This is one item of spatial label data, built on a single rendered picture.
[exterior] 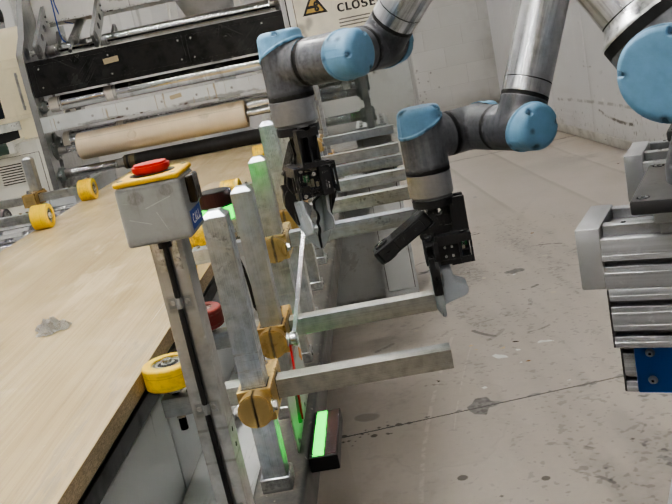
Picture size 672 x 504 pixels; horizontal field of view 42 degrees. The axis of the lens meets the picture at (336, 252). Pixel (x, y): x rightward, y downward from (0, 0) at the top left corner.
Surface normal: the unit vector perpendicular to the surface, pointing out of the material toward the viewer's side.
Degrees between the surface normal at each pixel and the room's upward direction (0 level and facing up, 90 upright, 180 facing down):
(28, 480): 0
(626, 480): 0
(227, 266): 90
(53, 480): 0
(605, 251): 90
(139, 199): 90
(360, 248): 90
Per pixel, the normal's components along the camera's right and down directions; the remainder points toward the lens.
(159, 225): -0.03, 0.25
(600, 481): -0.19, -0.95
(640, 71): -0.51, 0.41
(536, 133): 0.46, 0.13
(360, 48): 0.78, -0.01
